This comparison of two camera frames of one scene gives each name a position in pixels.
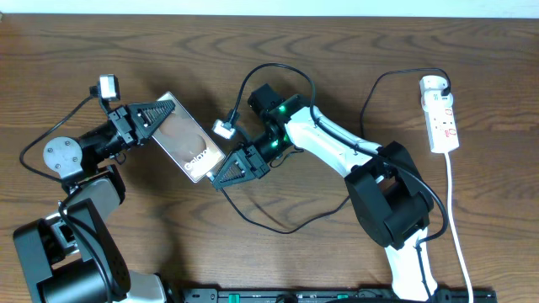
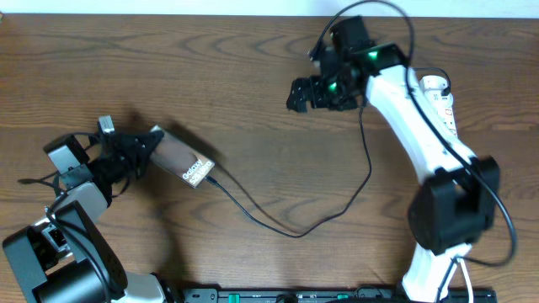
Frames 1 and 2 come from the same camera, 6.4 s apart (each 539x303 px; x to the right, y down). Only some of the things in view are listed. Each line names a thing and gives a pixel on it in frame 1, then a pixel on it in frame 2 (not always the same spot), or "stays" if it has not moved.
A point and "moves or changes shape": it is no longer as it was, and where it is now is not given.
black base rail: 326,295 stays
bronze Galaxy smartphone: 187,142 moves or changes shape
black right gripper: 248,163 → 299,88
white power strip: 438,108 stays
